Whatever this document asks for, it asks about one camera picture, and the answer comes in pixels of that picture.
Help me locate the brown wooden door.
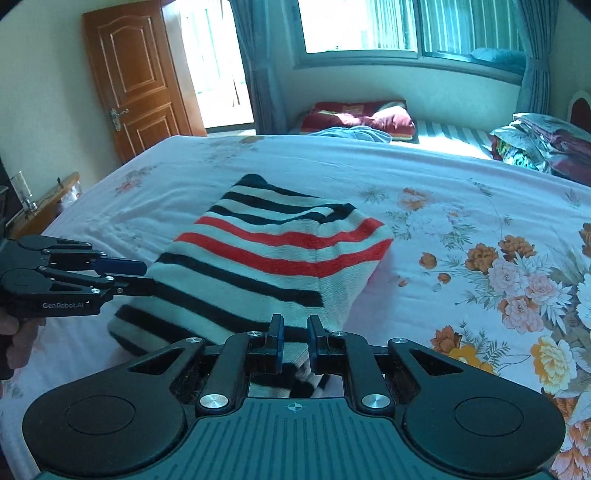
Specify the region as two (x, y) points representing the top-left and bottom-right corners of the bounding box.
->
(82, 0), (206, 163)

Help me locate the light blue cloth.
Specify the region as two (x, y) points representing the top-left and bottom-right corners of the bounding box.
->
(307, 127), (393, 145)

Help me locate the blue curtain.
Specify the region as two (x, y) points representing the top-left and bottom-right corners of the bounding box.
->
(515, 0), (557, 116)
(228, 0), (291, 136)

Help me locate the teal cloth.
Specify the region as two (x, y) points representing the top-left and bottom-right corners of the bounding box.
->
(471, 46), (527, 70)

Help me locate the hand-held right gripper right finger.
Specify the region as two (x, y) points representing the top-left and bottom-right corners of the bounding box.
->
(307, 315), (467, 412)

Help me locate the floral bed sheet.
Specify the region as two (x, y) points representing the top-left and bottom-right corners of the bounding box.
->
(0, 134), (591, 480)

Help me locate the window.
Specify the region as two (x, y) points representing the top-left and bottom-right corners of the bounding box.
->
(295, 0), (529, 70)

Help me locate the striped knit sweater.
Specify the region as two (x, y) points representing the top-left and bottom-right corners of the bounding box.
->
(107, 173), (395, 400)

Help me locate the wooden nightstand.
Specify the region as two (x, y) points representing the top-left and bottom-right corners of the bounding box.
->
(9, 172), (81, 241)

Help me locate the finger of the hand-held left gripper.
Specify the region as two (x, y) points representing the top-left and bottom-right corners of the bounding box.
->
(41, 241), (149, 276)
(39, 267), (157, 298)

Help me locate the person's left hand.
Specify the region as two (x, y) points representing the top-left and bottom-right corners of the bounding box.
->
(0, 310), (43, 370)

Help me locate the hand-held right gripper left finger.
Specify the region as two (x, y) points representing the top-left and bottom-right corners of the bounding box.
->
(124, 314), (286, 414)

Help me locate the red scalloped headboard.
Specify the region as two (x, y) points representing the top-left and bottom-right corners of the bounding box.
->
(567, 88), (591, 127)

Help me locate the striped mattress sheet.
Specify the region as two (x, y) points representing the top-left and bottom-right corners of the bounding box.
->
(411, 119), (497, 160)

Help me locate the red pillow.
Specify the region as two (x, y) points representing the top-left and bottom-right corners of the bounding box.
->
(300, 99), (416, 141)

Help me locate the clear drinking glass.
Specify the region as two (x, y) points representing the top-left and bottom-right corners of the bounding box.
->
(9, 171), (40, 210)

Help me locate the stack of folded quilts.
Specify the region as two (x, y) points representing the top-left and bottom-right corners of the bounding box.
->
(489, 112), (591, 185)

